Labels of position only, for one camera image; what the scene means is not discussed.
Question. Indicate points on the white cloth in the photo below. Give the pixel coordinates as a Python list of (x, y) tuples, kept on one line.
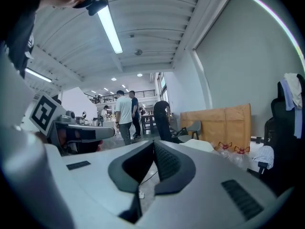
[(294, 89)]

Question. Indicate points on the black mezzanine railing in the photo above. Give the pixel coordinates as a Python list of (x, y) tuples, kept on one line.
[(143, 94)]

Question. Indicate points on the brown paper-wrapped panel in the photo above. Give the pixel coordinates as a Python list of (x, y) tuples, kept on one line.
[(226, 123)]

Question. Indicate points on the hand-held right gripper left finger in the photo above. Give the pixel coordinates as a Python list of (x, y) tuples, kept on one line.
[(95, 175)]

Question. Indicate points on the light blue shirt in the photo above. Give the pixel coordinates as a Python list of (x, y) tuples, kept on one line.
[(289, 99)]

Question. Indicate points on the white power strip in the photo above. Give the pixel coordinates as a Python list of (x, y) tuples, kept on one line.
[(141, 194)]

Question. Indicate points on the person's left hand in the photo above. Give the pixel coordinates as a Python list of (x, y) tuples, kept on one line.
[(85, 147)]

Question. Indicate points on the grey chair with dark legs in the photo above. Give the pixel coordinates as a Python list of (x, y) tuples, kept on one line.
[(194, 128)]

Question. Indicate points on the person's black shirt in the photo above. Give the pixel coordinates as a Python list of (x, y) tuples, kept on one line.
[(16, 44)]

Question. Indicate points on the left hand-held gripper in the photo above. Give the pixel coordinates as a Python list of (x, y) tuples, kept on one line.
[(44, 112)]

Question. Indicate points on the round smoke detector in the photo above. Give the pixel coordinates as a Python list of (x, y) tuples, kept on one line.
[(138, 52)]

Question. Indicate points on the black backpack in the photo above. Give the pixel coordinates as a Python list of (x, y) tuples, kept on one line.
[(270, 132)]

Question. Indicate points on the black head-mounted camera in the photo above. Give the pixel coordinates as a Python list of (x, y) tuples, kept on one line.
[(96, 6)]

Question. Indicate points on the dark table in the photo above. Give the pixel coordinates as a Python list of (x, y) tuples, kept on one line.
[(149, 121)]

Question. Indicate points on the black office chair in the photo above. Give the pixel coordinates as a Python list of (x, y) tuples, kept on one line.
[(283, 139)]

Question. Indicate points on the checked cloth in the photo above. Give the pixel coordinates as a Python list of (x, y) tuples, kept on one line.
[(264, 156)]

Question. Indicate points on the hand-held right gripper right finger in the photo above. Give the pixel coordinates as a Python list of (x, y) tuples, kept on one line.
[(202, 199)]

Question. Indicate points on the tall window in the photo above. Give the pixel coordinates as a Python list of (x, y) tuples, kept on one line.
[(163, 85)]

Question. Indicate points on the black bag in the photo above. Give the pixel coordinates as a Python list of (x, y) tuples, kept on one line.
[(178, 134)]

